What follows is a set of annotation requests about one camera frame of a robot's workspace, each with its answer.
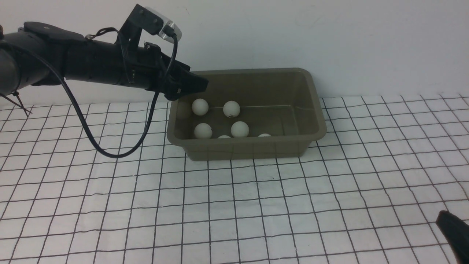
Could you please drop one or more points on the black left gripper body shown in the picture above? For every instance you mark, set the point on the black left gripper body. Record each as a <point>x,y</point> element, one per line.
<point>103,63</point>

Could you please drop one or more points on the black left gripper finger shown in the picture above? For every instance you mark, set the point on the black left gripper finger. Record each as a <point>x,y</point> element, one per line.
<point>179,82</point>

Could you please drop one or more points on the black cable tie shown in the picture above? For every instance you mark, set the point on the black cable tie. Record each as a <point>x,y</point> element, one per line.
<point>14,98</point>

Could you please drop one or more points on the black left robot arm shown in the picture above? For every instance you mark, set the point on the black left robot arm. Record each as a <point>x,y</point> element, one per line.
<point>40,54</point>

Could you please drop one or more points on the white grid-pattern tablecloth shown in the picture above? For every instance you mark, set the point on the white grid-pattern tablecloth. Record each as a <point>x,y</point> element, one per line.
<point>368,192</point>

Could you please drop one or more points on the olive green plastic bin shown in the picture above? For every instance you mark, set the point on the olive green plastic bin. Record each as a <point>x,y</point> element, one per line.
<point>282,102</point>

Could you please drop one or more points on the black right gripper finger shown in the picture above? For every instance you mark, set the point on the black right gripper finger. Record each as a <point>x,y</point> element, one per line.
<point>456,231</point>

